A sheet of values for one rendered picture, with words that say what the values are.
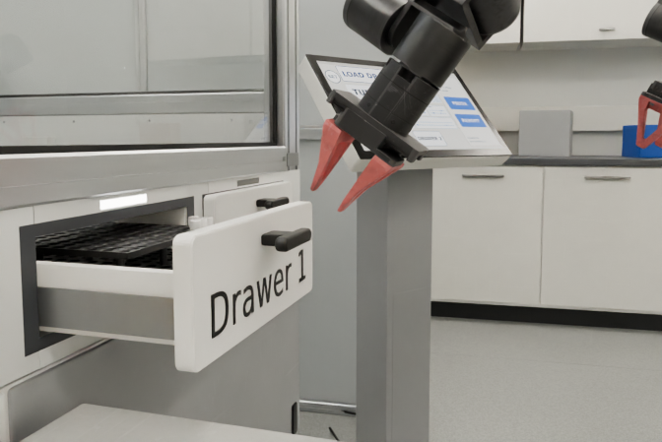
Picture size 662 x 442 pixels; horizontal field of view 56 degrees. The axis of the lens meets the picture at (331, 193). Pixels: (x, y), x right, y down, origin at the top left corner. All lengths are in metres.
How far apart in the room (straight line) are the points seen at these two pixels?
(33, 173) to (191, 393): 0.40
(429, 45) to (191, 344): 0.33
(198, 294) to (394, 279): 1.09
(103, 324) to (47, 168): 0.15
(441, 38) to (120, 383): 0.48
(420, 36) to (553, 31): 3.26
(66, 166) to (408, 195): 1.07
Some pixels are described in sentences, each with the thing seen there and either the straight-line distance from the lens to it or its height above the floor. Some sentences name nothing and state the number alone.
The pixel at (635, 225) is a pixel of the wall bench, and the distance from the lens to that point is 3.54.
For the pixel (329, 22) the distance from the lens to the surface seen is 2.24.
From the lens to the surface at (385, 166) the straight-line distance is 0.58.
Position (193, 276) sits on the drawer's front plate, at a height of 0.90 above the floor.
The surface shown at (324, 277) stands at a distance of 2.27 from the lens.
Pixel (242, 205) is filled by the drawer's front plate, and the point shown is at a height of 0.91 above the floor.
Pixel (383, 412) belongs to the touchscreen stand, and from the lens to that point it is 1.66.
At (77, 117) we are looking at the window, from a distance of 0.67.
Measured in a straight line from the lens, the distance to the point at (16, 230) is 0.58.
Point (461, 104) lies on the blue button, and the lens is 1.69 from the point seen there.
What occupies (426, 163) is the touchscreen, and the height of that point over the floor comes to 0.94.
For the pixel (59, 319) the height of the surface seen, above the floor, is 0.85.
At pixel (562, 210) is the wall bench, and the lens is 3.47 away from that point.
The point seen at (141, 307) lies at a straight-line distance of 0.55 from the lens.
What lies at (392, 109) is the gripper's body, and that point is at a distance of 0.58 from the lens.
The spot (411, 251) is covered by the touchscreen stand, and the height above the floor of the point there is 0.72.
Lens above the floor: 1.00
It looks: 5 degrees down
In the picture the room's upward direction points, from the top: straight up
